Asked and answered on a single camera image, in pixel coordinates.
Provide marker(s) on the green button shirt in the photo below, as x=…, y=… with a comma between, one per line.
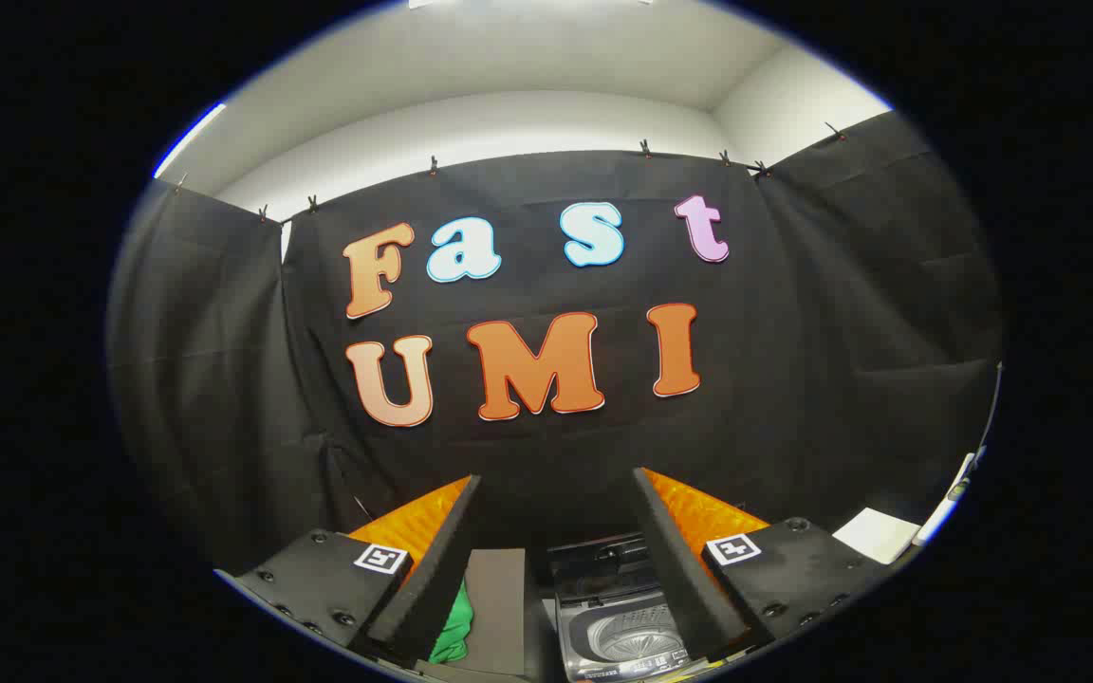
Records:
x=453, y=631

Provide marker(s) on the grey flat board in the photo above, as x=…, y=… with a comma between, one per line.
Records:
x=497, y=607

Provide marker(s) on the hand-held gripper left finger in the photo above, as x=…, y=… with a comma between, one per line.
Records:
x=433, y=569

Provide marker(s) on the grey washing machine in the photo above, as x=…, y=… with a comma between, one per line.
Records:
x=618, y=617

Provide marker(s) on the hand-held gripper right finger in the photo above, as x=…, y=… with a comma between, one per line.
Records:
x=677, y=569

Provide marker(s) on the row of small black clips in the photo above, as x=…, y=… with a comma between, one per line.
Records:
x=433, y=166

